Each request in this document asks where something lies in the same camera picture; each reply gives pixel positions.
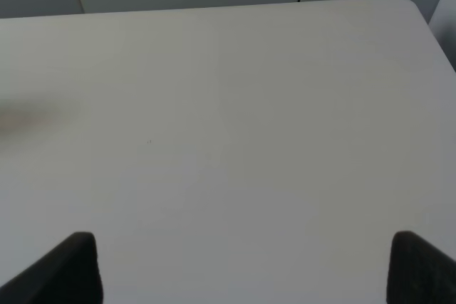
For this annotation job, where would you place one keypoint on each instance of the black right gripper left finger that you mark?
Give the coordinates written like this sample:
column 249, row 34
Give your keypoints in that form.
column 69, row 273

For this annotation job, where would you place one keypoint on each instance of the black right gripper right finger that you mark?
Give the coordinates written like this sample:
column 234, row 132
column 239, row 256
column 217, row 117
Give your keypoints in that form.
column 419, row 272

